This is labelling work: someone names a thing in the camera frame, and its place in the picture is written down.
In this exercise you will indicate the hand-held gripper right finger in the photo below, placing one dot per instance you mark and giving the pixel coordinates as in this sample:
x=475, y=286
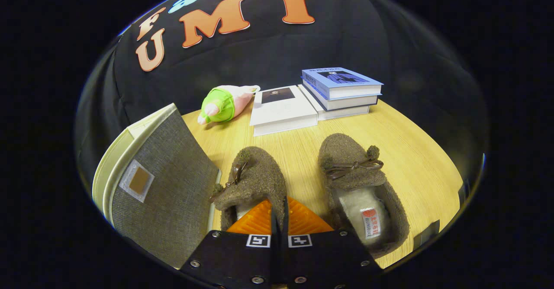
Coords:
x=286, y=254

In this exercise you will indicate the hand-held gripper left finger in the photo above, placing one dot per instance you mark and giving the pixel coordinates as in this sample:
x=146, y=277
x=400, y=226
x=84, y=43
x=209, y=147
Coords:
x=274, y=254

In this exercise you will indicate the brown fuzzy shoe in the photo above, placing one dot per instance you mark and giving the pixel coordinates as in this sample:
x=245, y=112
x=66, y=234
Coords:
x=350, y=150
x=262, y=176

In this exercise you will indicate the grey fabric storage box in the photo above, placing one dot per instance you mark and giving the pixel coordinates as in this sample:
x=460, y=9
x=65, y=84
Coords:
x=173, y=194

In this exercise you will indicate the dark grey block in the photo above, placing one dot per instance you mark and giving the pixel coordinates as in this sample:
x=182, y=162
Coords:
x=426, y=234

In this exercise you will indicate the white book with dark photo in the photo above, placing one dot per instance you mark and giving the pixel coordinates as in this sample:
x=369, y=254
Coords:
x=281, y=109

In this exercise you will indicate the green and pink plush toy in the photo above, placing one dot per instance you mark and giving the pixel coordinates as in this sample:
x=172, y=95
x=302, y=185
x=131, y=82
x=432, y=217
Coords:
x=223, y=105

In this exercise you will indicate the book with blue spine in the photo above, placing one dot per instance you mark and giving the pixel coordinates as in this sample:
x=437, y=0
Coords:
x=350, y=104

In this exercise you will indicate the blue cover book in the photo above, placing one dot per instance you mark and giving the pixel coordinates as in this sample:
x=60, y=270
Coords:
x=342, y=79

